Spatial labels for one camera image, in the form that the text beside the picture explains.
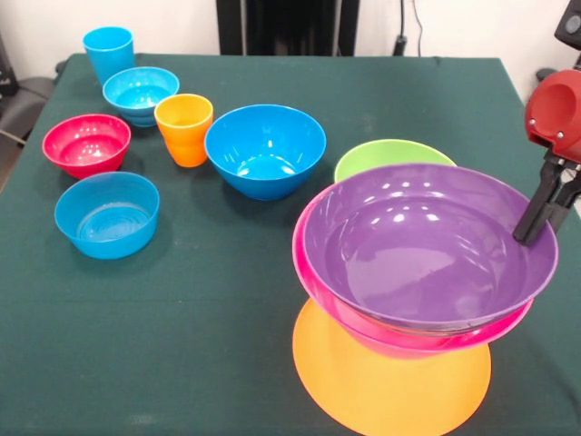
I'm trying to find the translucent blue bowl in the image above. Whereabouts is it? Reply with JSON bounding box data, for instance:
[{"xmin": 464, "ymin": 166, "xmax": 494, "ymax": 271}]
[{"xmin": 54, "ymin": 171, "xmax": 161, "ymax": 261}]

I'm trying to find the large pink bowl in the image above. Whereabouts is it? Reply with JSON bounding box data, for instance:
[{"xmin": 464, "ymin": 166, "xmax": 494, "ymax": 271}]
[{"xmin": 291, "ymin": 190, "xmax": 536, "ymax": 360}]

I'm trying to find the small ribbed cyan bowl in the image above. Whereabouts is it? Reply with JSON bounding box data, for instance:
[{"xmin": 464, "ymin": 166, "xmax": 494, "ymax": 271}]
[{"xmin": 102, "ymin": 65, "xmax": 181, "ymax": 128}]

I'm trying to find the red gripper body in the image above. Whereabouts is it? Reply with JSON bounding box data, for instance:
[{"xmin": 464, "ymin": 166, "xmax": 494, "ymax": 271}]
[{"xmin": 524, "ymin": 69, "xmax": 581, "ymax": 164}]

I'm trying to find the small crimson bowl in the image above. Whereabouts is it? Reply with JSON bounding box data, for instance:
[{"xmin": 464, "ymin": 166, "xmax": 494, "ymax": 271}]
[{"xmin": 41, "ymin": 113, "xmax": 133, "ymax": 180}]

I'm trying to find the orange cup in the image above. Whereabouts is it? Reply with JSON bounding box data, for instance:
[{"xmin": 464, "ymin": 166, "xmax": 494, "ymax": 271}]
[{"xmin": 153, "ymin": 93, "xmax": 214, "ymax": 168}]

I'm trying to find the black hanging cable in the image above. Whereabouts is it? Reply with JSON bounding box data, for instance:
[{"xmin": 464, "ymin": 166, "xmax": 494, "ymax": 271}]
[{"xmin": 392, "ymin": 0, "xmax": 426, "ymax": 58}]

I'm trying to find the blue cup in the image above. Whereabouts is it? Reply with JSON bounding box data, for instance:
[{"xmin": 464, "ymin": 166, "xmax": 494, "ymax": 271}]
[{"xmin": 82, "ymin": 25, "xmax": 136, "ymax": 87}]

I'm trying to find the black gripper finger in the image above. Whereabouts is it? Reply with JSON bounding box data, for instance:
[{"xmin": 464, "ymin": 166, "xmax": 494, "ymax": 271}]
[
  {"xmin": 512, "ymin": 154, "xmax": 568, "ymax": 247},
  {"xmin": 547, "ymin": 170, "xmax": 581, "ymax": 228}
]

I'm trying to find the purple bowl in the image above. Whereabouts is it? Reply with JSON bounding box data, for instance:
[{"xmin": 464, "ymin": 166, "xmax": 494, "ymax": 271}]
[{"xmin": 302, "ymin": 163, "xmax": 559, "ymax": 335}]

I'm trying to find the large orange bowl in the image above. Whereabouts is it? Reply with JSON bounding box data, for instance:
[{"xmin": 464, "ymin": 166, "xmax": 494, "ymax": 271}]
[{"xmin": 292, "ymin": 297, "xmax": 493, "ymax": 436}]

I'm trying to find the green bowl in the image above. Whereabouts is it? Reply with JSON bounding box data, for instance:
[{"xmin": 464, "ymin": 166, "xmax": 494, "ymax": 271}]
[{"xmin": 333, "ymin": 138, "xmax": 458, "ymax": 183}]

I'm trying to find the dark green tablecloth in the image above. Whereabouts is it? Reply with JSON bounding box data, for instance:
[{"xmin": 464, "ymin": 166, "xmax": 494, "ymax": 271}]
[{"xmin": 0, "ymin": 53, "xmax": 581, "ymax": 436}]

